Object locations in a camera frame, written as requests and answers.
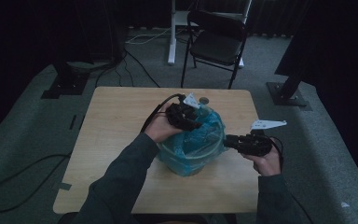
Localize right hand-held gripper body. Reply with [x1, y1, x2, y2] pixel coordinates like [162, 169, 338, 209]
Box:
[234, 119, 288, 158]

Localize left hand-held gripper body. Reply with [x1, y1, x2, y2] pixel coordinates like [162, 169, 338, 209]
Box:
[166, 92, 201, 130]

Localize blue plastic bag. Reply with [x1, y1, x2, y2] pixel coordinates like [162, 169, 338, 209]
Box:
[156, 103, 228, 178]

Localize person's right hand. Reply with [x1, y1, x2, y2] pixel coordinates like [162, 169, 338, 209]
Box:
[242, 136, 283, 177]

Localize person's left hand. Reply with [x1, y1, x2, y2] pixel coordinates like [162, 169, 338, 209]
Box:
[144, 102, 185, 144]

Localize black stand with bolted base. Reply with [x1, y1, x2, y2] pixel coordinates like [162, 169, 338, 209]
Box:
[266, 46, 313, 112]

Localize black folding chair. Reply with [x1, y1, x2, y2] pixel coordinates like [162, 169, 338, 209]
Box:
[180, 9, 250, 91]

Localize black stand with square base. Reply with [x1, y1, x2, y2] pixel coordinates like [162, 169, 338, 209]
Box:
[40, 59, 91, 100]

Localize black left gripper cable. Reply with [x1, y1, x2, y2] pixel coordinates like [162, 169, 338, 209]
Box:
[140, 92, 186, 133]

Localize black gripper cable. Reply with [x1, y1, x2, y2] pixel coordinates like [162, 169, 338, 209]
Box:
[268, 135, 315, 224]
[140, 92, 186, 133]

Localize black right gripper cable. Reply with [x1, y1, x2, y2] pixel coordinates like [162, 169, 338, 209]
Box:
[268, 135, 315, 224]

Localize thin black floor cables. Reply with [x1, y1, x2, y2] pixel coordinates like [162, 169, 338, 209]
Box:
[94, 46, 161, 89]

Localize white floor cable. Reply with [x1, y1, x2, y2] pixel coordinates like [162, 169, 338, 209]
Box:
[125, 26, 172, 46]

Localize thick black floor cable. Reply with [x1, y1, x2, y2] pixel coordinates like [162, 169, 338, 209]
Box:
[0, 152, 73, 215]

